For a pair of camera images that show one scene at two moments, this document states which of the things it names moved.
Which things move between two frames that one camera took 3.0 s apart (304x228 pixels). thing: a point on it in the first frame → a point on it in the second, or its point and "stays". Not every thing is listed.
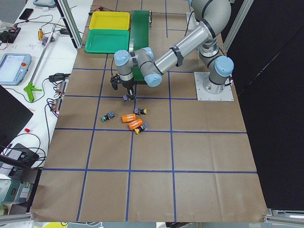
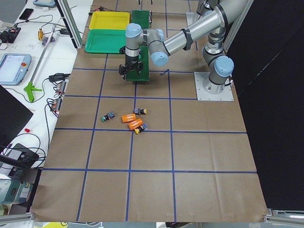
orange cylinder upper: (128, 118) stays
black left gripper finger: (114, 82) → (122, 70)
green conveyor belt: (139, 37) stays
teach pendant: (14, 68) stays
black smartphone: (26, 14) stays
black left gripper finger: (130, 92) → (140, 67)
